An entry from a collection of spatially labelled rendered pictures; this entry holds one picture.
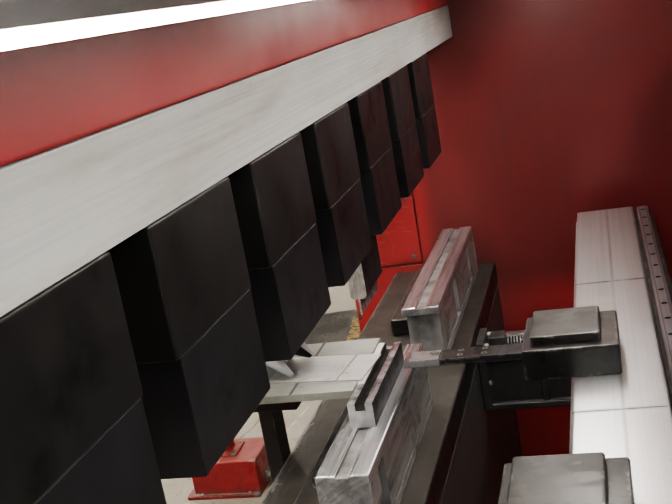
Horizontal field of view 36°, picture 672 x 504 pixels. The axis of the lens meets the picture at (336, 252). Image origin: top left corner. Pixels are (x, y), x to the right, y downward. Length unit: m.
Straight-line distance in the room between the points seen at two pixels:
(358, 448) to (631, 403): 0.30
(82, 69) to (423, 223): 1.61
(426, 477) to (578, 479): 0.42
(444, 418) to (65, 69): 0.98
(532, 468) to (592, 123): 1.24
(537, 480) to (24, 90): 0.56
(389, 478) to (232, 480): 2.16
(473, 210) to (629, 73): 0.40
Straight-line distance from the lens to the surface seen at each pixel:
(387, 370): 1.28
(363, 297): 1.23
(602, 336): 1.23
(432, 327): 1.62
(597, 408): 1.14
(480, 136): 2.08
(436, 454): 1.33
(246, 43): 0.83
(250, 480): 3.31
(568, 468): 0.91
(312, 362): 1.35
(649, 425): 1.09
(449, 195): 2.11
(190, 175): 0.68
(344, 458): 1.14
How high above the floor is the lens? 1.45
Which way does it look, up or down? 14 degrees down
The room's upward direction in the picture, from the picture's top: 10 degrees counter-clockwise
